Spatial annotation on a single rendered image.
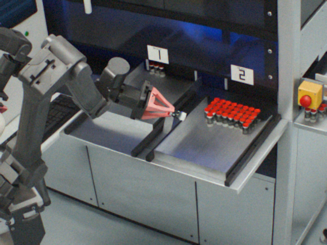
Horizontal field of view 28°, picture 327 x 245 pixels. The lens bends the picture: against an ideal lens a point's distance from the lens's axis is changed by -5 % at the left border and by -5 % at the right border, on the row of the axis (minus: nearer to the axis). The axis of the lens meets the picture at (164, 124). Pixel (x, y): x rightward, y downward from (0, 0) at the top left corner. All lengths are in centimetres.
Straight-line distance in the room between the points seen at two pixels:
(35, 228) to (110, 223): 140
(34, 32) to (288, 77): 101
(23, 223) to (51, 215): 151
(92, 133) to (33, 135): 87
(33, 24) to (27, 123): 119
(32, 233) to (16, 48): 54
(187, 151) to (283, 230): 66
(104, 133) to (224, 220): 73
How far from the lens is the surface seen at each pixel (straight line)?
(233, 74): 235
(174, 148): 224
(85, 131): 238
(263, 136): 225
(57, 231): 330
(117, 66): 173
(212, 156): 220
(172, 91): 252
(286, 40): 219
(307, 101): 223
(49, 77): 136
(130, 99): 178
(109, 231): 325
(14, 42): 195
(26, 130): 150
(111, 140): 231
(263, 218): 270
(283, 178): 252
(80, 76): 138
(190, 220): 293
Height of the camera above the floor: 224
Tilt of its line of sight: 35 degrees down
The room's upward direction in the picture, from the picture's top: 6 degrees counter-clockwise
